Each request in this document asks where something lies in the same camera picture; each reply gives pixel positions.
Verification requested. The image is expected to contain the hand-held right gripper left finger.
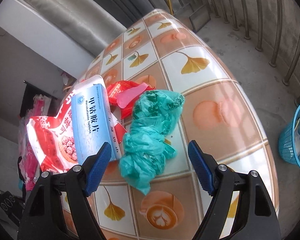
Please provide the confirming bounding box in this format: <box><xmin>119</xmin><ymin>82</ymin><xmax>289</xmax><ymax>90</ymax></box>
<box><xmin>16</xmin><ymin>142</ymin><xmax>113</xmax><ymax>240</ymax></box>

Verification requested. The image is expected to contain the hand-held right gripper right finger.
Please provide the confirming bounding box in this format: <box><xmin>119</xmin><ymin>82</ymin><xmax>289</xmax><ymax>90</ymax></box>
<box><xmin>187</xmin><ymin>140</ymin><xmax>283</xmax><ymax>240</ymax></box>

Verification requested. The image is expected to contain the blue medicine box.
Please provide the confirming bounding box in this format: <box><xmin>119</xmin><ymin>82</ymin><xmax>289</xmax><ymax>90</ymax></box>
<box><xmin>71</xmin><ymin>84</ymin><xmax>122</xmax><ymax>162</ymax></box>

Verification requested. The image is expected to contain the red and white snack bag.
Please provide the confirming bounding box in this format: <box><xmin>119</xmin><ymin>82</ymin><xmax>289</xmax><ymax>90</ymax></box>
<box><xmin>26</xmin><ymin>75</ymin><xmax>128</xmax><ymax>174</ymax></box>

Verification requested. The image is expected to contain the green plastic bag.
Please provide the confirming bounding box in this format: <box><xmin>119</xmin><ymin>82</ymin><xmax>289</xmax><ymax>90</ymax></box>
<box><xmin>119</xmin><ymin>89</ymin><xmax>185</xmax><ymax>195</ymax></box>

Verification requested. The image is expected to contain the pink plastic piece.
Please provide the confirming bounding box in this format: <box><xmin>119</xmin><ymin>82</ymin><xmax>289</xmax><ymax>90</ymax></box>
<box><xmin>117</xmin><ymin>83</ymin><xmax>149</xmax><ymax>109</ymax></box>

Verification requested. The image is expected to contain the red plastic wrapper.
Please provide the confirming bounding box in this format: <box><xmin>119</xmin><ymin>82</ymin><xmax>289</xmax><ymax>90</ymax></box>
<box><xmin>106</xmin><ymin>80</ymin><xmax>150</xmax><ymax>119</ymax></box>

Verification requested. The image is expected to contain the blue plastic wastebasket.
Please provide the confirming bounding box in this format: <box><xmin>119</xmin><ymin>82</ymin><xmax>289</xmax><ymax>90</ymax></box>
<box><xmin>278</xmin><ymin>102</ymin><xmax>300</xmax><ymax>172</ymax></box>

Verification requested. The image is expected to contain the pink red plastic bag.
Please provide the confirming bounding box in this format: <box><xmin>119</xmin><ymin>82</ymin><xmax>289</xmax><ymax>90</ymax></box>
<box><xmin>17</xmin><ymin>95</ymin><xmax>53</xmax><ymax>190</ymax></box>

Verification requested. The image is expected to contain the patterned tablecloth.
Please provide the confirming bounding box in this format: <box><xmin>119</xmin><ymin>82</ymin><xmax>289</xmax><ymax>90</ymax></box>
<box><xmin>57</xmin><ymin>9</ymin><xmax>280</xmax><ymax>240</ymax></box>

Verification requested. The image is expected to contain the dark framed board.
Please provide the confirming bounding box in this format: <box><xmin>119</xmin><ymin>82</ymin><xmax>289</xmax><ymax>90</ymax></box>
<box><xmin>189</xmin><ymin>5</ymin><xmax>212</xmax><ymax>33</ymax></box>

